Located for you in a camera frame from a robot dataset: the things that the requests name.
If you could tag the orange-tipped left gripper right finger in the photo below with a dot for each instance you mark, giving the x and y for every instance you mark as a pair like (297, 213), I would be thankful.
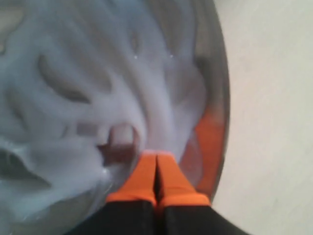
(175, 189)

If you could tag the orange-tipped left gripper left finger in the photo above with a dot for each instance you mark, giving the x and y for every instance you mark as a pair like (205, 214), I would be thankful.
(140, 184)

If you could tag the light blue soap gel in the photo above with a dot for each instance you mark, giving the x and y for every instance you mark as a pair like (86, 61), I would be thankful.
(85, 98)

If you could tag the round steel plate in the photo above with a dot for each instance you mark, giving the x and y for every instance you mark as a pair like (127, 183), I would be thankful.
(215, 122)

